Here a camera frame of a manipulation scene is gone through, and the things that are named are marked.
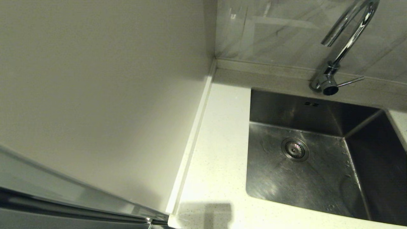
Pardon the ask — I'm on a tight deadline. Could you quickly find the stainless steel sink basin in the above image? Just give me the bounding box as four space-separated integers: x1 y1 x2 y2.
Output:
245 88 407 226

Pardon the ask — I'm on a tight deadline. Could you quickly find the round metal drain strainer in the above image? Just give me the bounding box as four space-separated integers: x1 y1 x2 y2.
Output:
281 137 309 162

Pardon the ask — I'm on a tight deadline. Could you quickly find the white countertop trim strip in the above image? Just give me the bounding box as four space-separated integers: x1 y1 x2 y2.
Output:
166 60 217 214

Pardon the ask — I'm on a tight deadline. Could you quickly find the chrome gooseneck faucet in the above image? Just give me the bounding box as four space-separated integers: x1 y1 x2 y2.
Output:
310 0 380 96

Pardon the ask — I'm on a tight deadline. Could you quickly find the thin chrome faucet lever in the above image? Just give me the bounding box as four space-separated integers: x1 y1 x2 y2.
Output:
337 76 365 87

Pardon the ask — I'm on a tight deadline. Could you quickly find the shiny steel appliance edge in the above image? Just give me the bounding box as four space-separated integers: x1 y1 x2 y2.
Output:
0 145 170 229

